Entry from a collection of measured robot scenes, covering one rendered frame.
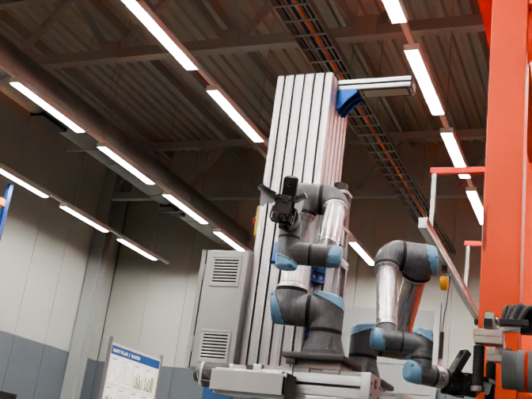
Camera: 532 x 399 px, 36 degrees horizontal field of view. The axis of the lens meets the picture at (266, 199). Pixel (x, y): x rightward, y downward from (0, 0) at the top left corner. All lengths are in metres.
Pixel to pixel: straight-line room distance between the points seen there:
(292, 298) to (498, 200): 1.12
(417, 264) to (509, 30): 1.32
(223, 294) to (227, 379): 0.49
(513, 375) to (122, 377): 9.39
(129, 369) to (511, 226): 9.04
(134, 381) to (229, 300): 9.05
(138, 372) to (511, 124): 9.24
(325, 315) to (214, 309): 0.52
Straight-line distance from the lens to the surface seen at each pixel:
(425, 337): 2.90
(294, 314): 2.87
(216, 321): 3.16
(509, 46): 3.90
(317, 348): 2.82
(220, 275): 3.20
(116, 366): 11.72
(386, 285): 3.00
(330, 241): 2.70
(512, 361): 2.87
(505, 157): 3.65
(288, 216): 2.53
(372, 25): 10.92
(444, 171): 8.09
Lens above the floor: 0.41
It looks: 19 degrees up
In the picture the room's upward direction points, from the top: 8 degrees clockwise
